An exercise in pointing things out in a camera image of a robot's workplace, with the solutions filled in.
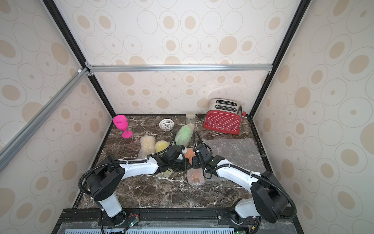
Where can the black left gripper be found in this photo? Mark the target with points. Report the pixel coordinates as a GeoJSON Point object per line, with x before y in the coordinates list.
{"type": "Point", "coordinates": [186, 165]}

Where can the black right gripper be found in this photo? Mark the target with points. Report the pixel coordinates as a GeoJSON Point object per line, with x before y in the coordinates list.
{"type": "Point", "coordinates": [196, 161]}

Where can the orange glass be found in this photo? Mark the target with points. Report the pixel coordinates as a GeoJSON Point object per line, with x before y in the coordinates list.
{"type": "Point", "coordinates": [194, 176]}

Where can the green glass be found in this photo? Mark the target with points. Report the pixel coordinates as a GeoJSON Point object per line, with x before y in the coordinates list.
{"type": "Point", "coordinates": [184, 135]}

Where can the clear bubble wrap sheet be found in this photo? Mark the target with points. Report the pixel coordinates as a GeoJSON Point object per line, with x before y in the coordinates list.
{"type": "Point", "coordinates": [241, 152]}

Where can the pink plastic wine glass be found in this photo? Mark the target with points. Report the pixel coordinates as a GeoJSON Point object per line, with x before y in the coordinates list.
{"type": "Point", "coordinates": [121, 123]}

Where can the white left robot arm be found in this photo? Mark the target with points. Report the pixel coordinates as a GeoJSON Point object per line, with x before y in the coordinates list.
{"type": "Point", "coordinates": [101, 181]}

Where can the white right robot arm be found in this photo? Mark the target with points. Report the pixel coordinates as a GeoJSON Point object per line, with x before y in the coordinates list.
{"type": "Point", "coordinates": [268, 198]}

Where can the yellow glass in bubble wrap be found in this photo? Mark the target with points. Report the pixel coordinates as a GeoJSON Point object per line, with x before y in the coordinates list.
{"type": "Point", "coordinates": [159, 146]}

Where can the beige glass in bubble wrap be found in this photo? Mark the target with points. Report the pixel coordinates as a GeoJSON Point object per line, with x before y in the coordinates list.
{"type": "Point", "coordinates": [147, 144]}

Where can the white perforated strainer bowl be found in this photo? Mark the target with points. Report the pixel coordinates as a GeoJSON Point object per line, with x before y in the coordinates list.
{"type": "Point", "coordinates": [166, 125]}

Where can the clear jar with powder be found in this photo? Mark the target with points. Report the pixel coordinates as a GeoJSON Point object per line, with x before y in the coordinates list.
{"type": "Point", "coordinates": [190, 118]}

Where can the red polka dot toaster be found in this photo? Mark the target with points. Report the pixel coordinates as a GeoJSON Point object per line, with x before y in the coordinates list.
{"type": "Point", "coordinates": [224, 116]}

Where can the horizontal aluminium frame bar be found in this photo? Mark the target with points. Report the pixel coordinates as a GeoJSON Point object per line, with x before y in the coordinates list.
{"type": "Point", "coordinates": [180, 68]}

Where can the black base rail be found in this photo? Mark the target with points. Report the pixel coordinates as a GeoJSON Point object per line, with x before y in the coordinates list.
{"type": "Point", "coordinates": [169, 221]}

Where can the left diagonal aluminium frame bar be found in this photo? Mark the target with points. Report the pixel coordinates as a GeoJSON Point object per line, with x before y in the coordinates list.
{"type": "Point", "coordinates": [22, 137]}

